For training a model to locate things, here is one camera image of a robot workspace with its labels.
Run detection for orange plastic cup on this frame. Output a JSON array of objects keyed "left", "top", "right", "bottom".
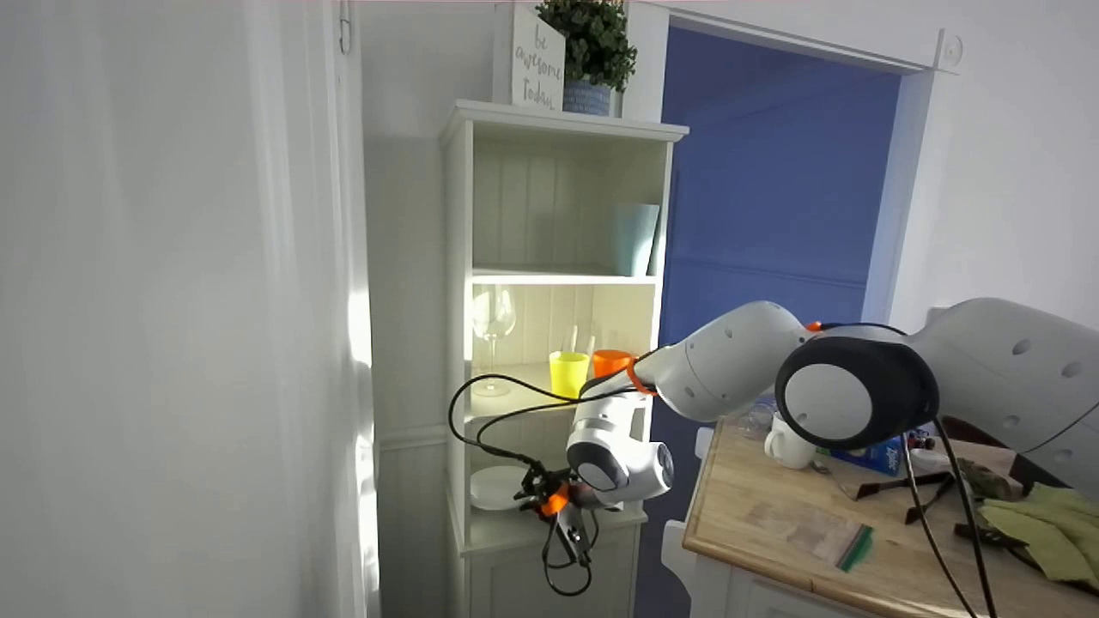
[{"left": 586, "top": 347, "right": 636, "bottom": 386}]

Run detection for white panelled door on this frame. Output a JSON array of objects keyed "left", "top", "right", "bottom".
[{"left": 0, "top": 0, "right": 386, "bottom": 618}]

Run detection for black tongs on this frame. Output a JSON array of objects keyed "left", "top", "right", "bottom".
[{"left": 850, "top": 464, "right": 960, "bottom": 530}]

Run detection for clear wine glass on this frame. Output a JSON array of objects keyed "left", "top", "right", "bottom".
[
  {"left": 463, "top": 286, "right": 499, "bottom": 399},
  {"left": 486, "top": 286, "right": 522, "bottom": 349}
]

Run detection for wooden table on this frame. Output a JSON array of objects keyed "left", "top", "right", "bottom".
[{"left": 658, "top": 423, "right": 905, "bottom": 618}]

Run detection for green marker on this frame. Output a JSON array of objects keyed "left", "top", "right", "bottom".
[{"left": 833, "top": 521, "right": 874, "bottom": 574}]

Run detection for black cable bundle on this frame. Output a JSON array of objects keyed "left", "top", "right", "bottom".
[{"left": 444, "top": 368, "right": 649, "bottom": 601}]

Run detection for white shelf cabinet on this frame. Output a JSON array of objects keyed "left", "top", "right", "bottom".
[{"left": 439, "top": 97, "right": 692, "bottom": 618}]

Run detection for white sign with lettering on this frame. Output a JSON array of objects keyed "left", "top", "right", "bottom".
[{"left": 504, "top": 4, "right": 565, "bottom": 114}]

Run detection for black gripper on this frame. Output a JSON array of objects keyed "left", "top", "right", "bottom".
[{"left": 522, "top": 460, "right": 585, "bottom": 509}]

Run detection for yellow plastic cup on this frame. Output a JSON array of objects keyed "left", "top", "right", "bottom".
[{"left": 546, "top": 347, "right": 595, "bottom": 403}]

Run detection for green cloth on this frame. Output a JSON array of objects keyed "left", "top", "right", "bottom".
[{"left": 975, "top": 476, "right": 1099, "bottom": 589}]

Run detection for white door frame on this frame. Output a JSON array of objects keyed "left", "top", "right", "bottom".
[{"left": 620, "top": 0, "right": 966, "bottom": 337}]

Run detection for blue cardboard box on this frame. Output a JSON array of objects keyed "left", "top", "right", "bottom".
[{"left": 830, "top": 428, "right": 939, "bottom": 476}]

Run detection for green potted plant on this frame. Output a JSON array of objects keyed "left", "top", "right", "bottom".
[{"left": 533, "top": 0, "right": 641, "bottom": 121}]

